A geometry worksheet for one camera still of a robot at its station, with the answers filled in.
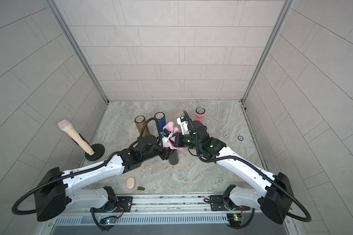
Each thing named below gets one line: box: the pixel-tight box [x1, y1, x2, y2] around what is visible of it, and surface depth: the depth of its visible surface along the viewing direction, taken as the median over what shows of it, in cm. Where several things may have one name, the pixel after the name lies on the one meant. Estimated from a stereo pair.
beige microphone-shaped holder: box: [57, 119, 106, 162], surface depth 74 cm
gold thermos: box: [134, 115, 150, 138], surface depth 82 cm
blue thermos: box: [153, 111, 167, 133], surface depth 84 cm
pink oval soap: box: [126, 176, 135, 189], surface depth 79 cm
